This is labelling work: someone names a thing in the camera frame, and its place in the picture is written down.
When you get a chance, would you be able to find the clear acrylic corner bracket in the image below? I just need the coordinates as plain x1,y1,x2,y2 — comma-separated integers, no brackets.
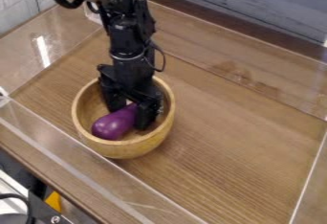
82,4,102,25

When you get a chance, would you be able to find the black cable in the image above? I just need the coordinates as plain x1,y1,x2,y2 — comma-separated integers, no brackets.
0,192,35,224

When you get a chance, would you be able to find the purple toy eggplant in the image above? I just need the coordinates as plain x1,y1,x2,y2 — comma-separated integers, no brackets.
90,103,136,141

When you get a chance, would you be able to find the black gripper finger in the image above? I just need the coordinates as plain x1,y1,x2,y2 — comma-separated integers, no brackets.
133,101,162,130
101,86,126,112

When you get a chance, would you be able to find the yellow black device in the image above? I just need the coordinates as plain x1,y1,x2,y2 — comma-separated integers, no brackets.
27,191,73,224

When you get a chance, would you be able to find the clear acrylic tray wall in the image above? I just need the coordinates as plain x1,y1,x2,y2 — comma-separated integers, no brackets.
0,5,327,224

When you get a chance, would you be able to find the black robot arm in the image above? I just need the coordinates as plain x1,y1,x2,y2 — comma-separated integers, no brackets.
53,0,162,129

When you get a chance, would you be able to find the brown wooden bowl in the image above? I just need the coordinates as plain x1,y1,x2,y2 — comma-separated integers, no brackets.
70,77,176,159

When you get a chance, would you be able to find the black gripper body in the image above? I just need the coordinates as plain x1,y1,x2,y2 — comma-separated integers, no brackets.
97,55,164,104

